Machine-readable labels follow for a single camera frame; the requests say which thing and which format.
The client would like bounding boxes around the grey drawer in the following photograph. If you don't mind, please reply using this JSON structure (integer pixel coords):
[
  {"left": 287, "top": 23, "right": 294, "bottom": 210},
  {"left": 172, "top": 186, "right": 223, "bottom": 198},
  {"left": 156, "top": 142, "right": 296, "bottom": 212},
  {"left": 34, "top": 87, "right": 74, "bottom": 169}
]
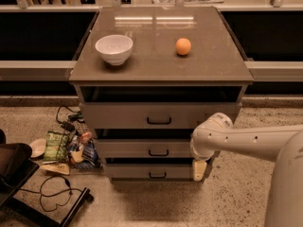
[
  {"left": 80, "top": 86, "right": 241, "bottom": 129},
  {"left": 95, "top": 129, "right": 198, "bottom": 158},
  {"left": 103, "top": 157, "right": 213, "bottom": 180}
]

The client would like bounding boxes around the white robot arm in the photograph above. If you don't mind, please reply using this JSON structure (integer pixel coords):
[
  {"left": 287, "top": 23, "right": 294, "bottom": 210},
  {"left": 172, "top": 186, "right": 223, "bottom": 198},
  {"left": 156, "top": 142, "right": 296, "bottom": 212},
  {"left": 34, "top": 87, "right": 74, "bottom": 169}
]
[{"left": 190, "top": 113, "right": 303, "bottom": 227}]

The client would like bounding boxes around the grey bottom drawer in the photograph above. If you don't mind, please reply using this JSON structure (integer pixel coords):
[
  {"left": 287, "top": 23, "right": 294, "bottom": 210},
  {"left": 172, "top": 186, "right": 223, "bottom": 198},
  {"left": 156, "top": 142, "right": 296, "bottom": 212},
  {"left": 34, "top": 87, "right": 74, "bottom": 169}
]
[{"left": 103, "top": 157, "right": 213, "bottom": 180}]

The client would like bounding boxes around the grey top drawer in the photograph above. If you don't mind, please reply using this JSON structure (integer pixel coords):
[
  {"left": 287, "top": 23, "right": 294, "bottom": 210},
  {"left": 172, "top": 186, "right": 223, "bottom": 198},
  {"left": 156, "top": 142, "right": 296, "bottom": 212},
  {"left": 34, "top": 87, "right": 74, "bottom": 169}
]
[{"left": 80, "top": 86, "right": 241, "bottom": 129}]

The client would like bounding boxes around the grey drawer cabinet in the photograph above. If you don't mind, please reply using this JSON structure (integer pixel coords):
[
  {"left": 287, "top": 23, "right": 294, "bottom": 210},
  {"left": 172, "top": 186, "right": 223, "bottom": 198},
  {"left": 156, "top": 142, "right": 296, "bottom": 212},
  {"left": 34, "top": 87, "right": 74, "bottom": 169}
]
[{"left": 68, "top": 6, "right": 255, "bottom": 183}]

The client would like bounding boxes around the blue snack package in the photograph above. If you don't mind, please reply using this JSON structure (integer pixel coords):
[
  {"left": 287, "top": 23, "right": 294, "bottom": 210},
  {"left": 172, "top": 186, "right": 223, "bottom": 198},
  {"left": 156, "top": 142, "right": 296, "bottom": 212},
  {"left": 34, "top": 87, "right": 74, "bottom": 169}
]
[{"left": 71, "top": 141, "right": 100, "bottom": 169}]

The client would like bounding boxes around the red white snack packet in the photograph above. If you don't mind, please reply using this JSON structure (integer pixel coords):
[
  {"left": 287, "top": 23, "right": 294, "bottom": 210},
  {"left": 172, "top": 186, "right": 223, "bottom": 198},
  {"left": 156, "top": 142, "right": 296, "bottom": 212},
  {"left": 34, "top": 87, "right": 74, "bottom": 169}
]
[{"left": 77, "top": 131, "right": 92, "bottom": 146}]

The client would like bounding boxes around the orange fruit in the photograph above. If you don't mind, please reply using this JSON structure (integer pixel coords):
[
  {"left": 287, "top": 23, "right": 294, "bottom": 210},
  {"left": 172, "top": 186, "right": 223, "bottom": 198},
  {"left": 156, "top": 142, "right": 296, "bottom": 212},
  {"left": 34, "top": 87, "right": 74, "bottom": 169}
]
[{"left": 175, "top": 38, "right": 191, "bottom": 56}]

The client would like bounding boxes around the white ceramic bowl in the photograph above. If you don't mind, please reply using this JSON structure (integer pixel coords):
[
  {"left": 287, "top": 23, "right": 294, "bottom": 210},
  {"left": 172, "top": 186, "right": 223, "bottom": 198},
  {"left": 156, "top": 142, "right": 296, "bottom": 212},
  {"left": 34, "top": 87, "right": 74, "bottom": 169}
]
[{"left": 95, "top": 35, "right": 134, "bottom": 65}]

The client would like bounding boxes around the green chip bag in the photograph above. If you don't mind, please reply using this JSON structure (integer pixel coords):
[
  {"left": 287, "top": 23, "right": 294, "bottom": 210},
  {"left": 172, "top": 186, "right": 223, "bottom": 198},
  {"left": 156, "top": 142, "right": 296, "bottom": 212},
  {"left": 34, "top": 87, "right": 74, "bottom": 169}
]
[{"left": 43, "top": 131, "right": 69, "bottom": 164}]

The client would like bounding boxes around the tan snack bag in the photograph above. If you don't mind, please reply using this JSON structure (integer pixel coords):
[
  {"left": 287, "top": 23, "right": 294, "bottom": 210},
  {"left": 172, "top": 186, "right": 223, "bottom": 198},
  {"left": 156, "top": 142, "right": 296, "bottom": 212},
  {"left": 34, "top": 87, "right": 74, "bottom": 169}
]
[{"left": 40, "top": 164, "right": 70, "bottom": 175}]

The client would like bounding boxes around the white plate on floor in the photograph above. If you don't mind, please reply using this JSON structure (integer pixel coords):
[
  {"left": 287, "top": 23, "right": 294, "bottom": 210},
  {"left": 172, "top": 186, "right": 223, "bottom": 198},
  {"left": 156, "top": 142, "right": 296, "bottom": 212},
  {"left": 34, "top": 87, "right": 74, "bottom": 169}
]
[{"left": 29, "top": 138, "right": 46, "bottom": 158}]

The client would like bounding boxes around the black chair base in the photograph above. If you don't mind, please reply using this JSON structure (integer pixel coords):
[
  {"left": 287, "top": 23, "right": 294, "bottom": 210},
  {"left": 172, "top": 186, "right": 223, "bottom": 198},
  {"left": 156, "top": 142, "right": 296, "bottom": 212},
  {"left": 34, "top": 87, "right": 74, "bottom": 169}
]
[{"left": 0, "top": 130, "right": 94, "bottom": 227}]

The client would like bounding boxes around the black cable on floor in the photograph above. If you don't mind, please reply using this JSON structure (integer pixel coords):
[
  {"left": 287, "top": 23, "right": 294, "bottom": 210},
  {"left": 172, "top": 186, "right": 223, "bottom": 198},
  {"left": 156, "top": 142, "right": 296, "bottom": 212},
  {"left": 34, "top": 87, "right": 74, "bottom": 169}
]
[{"left": 19, "top": 174, "right": 83, "bottom": 213}]

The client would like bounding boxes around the black power adapter cable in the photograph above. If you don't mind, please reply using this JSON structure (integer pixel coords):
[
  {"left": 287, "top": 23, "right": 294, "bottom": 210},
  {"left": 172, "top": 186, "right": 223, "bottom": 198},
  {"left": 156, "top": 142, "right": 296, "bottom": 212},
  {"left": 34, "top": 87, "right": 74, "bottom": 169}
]
[{"left": 55, "top": 105, "right": 86, "bottom": 133}]

